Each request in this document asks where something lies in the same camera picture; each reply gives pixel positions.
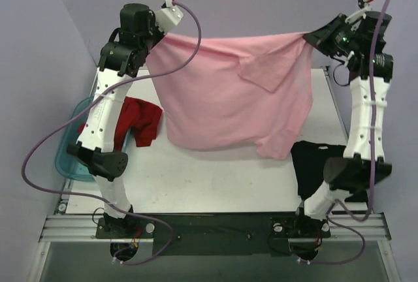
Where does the pink t shirt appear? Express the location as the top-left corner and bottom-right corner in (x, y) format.
(146, 33), (313, 160)

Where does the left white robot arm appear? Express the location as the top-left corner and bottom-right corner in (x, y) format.
(67, 3), (183, 238)

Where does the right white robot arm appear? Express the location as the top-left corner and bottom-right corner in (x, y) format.
(291, 11), (394, 236)

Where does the red t shirt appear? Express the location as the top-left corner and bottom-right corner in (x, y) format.
(76, 97), (163, 152)

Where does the black folded t shirt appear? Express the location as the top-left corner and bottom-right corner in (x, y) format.
(291, 141), (368, 204)

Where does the teal plastic bin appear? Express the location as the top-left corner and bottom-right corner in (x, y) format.
(54, 96), (131, 184)

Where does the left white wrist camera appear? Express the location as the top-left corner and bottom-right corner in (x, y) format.
(155, 0), (184, 35)

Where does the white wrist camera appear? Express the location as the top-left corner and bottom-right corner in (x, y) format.
(155, 0), (184, 35)
(345, 0), (373, 24)

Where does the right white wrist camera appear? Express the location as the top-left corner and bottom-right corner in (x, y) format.
(345, 0), (373, 24)

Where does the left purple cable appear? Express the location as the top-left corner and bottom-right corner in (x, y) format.
(21, 0), (203, 266)

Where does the aluminium rail frame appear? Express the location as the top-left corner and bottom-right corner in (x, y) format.
(40, 213), (391, 243)

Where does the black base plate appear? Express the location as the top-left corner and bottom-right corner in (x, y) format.
(95, 212), (330, 260)

